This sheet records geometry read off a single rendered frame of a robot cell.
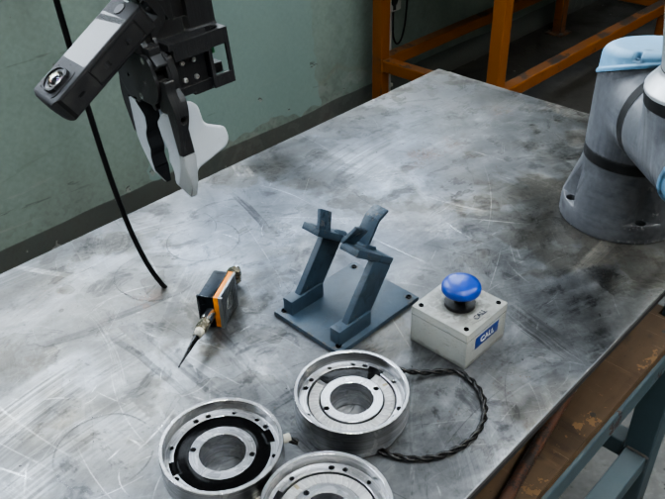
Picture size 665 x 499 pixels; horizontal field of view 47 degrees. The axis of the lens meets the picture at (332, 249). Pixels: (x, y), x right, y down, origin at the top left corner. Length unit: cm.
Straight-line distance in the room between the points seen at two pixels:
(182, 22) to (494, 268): 46
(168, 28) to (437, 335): 39
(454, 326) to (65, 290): 45
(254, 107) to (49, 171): 79
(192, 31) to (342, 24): 229
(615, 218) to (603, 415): 29
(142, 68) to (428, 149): 58
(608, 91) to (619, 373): 44
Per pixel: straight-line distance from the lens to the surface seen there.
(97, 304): 90
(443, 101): 134
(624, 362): 121
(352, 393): 73
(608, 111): 94
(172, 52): 69
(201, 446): 68
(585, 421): 111
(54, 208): 241
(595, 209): 99
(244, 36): 265
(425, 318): 78
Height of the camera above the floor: 134
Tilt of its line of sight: 35 degrees down
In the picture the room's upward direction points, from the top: 2 degrees counter-clockwise
